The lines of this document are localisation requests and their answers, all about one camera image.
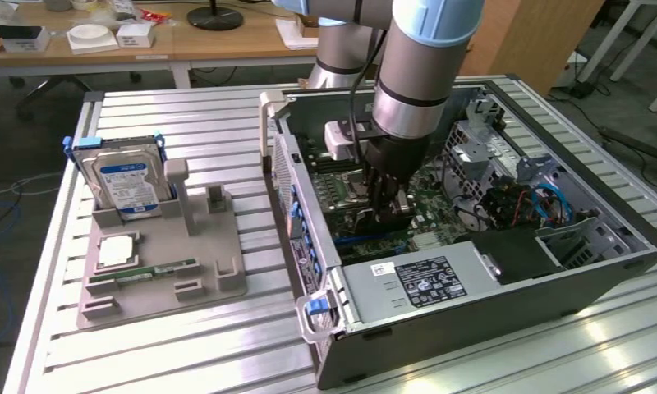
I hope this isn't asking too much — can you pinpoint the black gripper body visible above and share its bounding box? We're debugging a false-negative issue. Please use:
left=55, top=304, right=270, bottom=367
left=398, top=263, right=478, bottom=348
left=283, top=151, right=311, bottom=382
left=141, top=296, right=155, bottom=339
left=362, top=135, right=433, bottom=184

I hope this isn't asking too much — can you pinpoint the graphics card with metal bracket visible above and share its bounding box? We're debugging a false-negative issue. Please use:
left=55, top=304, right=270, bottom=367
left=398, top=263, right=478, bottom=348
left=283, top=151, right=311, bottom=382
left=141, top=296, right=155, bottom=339
left=353, top=207, right=417, bottom=239

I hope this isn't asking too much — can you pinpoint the CPU socket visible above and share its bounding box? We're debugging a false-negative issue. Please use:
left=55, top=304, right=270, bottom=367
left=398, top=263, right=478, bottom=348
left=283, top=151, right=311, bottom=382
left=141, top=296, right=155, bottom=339
left=343, top=170, right=371, bottom=198

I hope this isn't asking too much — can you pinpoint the green motherboard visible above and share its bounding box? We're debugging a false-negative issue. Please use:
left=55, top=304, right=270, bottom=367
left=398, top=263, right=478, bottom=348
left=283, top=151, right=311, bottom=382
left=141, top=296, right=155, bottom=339
left=305, top=147, right=471, bottom=268

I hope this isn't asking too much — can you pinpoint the metal disk bay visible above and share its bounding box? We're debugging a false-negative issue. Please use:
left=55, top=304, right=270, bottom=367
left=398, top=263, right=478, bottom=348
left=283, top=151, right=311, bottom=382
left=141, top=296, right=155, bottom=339
left=442, top=98, right=531, bottom=194

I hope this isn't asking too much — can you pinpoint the grey power supply unit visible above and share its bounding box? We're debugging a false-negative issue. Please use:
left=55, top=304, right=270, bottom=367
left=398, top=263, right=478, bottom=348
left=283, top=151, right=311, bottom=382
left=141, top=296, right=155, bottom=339
left=327, top=240, right=505, bottom=325

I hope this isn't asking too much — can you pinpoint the black open PC case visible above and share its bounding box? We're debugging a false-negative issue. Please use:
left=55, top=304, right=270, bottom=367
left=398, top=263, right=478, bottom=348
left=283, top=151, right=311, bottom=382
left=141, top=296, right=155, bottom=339
left=257, top=80, right=657, bottom=391

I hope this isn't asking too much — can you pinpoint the white paper stack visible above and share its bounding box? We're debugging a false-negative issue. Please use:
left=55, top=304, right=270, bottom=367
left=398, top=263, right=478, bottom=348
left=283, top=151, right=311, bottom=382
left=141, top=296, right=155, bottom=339
left=274, top=17, right=322, bottom=50

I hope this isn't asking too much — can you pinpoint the wooden cabinet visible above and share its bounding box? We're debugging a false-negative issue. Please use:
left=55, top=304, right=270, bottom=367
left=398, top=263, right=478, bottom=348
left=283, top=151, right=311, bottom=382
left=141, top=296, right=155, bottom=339
left=458, top=0, right=606, bottom=98

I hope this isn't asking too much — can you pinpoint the wooden desk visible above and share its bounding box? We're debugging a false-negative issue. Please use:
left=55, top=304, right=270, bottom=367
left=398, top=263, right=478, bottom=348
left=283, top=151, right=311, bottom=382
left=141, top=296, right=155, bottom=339
left=0, top=0, right=329, bottom=89

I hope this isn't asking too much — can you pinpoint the black chair base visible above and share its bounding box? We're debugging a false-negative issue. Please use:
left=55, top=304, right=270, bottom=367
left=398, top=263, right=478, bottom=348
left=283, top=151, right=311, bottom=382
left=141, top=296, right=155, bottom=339
left=9, top=76, right=97, bottom=122
left=595, top=118, right=657, bottom=161

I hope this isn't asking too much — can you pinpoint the grey printed parts rack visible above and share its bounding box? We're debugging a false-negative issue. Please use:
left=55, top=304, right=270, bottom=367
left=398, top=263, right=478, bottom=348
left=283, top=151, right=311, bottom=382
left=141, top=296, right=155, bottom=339
left=75, top=158, right=250, bottom=332

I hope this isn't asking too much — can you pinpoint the hard disk with blue caddy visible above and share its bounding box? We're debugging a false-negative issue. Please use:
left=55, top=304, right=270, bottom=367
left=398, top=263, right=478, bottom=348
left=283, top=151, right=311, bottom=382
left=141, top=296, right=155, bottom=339
left=62, top=133, right=169, bottom=218

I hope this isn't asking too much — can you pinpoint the green RAM stick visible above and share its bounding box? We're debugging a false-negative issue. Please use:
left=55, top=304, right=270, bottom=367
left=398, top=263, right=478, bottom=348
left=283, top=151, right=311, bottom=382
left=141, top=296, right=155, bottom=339
left=89, top=262, right=201, bottom=284

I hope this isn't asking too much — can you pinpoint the black round lamp base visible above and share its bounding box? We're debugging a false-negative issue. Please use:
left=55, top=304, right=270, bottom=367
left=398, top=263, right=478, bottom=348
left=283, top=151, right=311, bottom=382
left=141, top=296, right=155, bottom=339
left=185, top=0, right=245, bottom=30

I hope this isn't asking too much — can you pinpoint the silver CPU chip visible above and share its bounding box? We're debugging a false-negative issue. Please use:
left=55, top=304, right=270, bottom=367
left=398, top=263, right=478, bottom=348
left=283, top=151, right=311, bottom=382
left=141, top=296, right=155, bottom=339
left=95, top=236, right=135, bottom=266

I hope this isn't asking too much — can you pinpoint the small white cardboard box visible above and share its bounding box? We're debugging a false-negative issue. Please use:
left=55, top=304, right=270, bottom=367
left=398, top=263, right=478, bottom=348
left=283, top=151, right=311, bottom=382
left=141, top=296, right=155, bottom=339
left=114, top=22, right=155, bottom=48

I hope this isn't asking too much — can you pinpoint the white round holder block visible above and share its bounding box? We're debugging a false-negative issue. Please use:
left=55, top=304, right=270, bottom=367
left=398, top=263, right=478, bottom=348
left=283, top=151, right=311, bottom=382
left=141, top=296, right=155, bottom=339
left=65, top=23, right=119, bottom=54

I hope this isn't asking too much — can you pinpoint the black and white box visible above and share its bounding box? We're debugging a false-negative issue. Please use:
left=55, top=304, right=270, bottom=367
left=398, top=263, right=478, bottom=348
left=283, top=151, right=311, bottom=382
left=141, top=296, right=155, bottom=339
left=0, top=25, right=51, bottom=53

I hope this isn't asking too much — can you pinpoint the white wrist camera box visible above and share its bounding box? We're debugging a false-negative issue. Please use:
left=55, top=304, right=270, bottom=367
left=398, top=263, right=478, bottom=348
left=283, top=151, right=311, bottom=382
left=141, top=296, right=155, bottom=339
left=322, top=120, right=373, bottom=162

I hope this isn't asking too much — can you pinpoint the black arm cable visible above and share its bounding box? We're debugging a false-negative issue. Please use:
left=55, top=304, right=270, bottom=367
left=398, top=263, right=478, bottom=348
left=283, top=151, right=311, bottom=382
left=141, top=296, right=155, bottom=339
left=346, top=28, right=390, bottom=165

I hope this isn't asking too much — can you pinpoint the red wire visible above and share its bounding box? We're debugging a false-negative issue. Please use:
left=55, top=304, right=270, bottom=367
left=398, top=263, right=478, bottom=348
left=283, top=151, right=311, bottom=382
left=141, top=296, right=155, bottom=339
left=511, top=186, right=531, bottom=225

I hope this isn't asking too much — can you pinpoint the blue wire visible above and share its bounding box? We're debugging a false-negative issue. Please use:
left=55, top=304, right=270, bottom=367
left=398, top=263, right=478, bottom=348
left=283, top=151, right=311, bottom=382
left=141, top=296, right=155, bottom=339
left=527, top=182, right=575, bottom=225

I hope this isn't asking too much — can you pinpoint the blue floor cable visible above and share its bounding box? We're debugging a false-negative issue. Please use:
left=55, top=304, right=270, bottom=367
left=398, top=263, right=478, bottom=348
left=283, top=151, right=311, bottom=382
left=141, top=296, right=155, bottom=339
left=0, top=192, right=22, bottom=354

